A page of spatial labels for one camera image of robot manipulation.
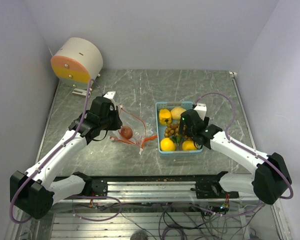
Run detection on brown longan bunch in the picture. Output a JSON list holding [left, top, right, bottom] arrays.
[[164, 123, 180, 138]]

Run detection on brown round fruit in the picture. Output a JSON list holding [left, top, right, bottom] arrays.
[[120, 126, 133, 140]]

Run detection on clear orange zip top bag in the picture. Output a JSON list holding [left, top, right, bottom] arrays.
[[109, 104, 157, 155]]

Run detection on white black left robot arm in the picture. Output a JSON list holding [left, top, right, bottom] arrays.
[[9, 91, 122, 222]]

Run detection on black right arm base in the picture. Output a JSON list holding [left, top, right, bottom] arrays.
[[190, 171, 239, 199]]

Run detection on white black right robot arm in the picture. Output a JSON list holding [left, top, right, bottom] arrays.
[[179, 109, 294, 205]]

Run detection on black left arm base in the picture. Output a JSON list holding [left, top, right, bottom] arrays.
[[73, 171, 108, 197]]

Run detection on orange fruit right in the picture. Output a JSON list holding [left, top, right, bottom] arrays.
[[181, 140, 198, 151]]

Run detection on orange fruit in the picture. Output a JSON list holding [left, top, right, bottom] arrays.
[[159, 137, 176, 152], [181, 140, 198, 151]]

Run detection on orange fruit left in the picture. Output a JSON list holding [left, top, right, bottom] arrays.
[[159, 137, 176, 152]]

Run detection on yellow lemon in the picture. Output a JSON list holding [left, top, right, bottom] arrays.
[[170, 106, 186, 121]]

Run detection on light blue plastic basket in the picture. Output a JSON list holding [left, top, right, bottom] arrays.
[[155, 101, 202, 157]]

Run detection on yellow bell pepper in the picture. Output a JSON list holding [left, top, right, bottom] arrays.
[[158, 108, 173, 126]]

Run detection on cream cylindrical drawer box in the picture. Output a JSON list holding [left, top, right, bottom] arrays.
[[50, 37, 104, 90]]

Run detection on white corner clip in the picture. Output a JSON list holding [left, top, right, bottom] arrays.
[[229, 71, 237, 78]]

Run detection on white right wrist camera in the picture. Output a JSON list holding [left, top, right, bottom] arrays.
[[193, 103, 207, 120]]

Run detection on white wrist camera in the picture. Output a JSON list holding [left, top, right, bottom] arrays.
[[193, 103, 207, 120], [103, 91, 117, 104]]

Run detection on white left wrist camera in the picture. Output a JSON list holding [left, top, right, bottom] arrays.
[[103, 91, 117, 104]]

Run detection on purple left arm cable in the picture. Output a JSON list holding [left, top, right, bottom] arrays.
[[9, 78, 103, 224]]

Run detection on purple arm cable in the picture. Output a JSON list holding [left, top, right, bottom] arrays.
[[194, 92, 295, 200], [9, 78, 103, 224]]

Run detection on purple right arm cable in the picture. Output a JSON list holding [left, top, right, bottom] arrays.
[[194, 92, 295, 200]]

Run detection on small white metal bracket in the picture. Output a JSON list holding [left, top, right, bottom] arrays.
[[72, 88, 91, 98]]

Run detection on aluminium rail frame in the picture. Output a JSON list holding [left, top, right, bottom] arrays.
[[15, 180, 283, 240]]

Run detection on purple floor cable loop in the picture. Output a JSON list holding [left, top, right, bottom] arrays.
[[72, 196, 125, 222]]

